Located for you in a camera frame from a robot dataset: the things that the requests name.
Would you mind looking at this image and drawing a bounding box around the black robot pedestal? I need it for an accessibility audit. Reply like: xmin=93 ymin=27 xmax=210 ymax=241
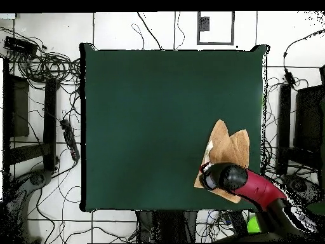
xmin=136 ymin=210 xmax=199 ymax=243

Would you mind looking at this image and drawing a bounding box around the black stand frame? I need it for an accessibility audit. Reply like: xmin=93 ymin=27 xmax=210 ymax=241
xmin=2 ymin=57 xmax=60 ymax=173
xmin=275 ymin=64 xmax=325 ymax=179

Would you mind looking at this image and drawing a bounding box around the black power strip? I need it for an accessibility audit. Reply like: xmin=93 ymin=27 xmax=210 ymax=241
xmin=60 ymin=118 xmax=81 ymax=162

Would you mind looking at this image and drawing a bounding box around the black adapter cable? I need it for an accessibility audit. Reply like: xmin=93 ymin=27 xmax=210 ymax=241
xmin=282 ymin=29 xmax=325 ymax=70

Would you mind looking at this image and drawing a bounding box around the small grey square plate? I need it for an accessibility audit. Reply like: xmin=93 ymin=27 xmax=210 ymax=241
xmin=199 ymin=16 xmax=211 ymax=32

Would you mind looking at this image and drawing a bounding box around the thick black cable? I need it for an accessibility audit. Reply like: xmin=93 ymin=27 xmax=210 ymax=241
xmin=136 ymin=11 xmax=163 ymax=51

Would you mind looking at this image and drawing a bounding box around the tan terry towel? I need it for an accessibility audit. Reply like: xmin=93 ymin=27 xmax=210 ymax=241
xmin=194 ymin=119 xmax=251 ymax=204

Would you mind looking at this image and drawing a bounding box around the thin black looped cable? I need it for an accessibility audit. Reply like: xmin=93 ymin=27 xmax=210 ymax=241
xmin=131 ymin=22 xmax=145 ymax=51

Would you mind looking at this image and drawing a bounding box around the long black box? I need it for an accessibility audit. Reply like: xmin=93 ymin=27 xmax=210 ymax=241
xmin=228 ymin=210 xmax=249 ymax=238

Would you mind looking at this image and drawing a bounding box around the black power adapter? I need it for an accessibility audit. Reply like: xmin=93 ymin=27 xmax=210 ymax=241
xmin=283 ymin=67 xmax=297 ymax=88

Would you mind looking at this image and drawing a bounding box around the flat black box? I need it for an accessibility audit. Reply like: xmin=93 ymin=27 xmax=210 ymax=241
xmin=3 ymin=36 xmax=38 ymax=55

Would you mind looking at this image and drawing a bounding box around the dark green tablecloth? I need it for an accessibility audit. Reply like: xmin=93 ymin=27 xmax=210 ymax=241
xmin=79 ymin=42 xmax=270 ymax=213

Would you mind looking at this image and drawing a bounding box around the bright green ball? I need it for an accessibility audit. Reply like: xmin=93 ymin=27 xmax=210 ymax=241
xmin=247 ymin=215 xmax=262 ymax=233

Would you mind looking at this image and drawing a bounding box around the grey chair base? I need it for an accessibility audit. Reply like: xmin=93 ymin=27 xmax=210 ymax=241
xmin=280 ymin=173 xmax=324 ymax=204
xmin=3 ymin=168 xmax=54 ymax=244

